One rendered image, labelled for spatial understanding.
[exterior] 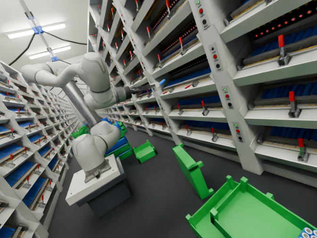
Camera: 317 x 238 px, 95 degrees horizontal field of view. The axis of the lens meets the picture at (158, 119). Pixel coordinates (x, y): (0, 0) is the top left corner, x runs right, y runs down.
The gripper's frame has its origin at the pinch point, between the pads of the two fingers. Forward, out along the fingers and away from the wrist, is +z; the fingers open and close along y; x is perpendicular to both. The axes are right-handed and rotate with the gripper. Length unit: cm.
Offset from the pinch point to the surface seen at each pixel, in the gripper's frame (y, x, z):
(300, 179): -58, 57, 29
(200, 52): -29.5, -8.3, 15.5
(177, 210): -24, 66, -18
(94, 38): 168, -100, 3
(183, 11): -27.6, -28.2, 11.9
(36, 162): 95, 39, -103
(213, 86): -31.0, 9.4, 17.7
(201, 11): -38.0, -22.3, 11.7
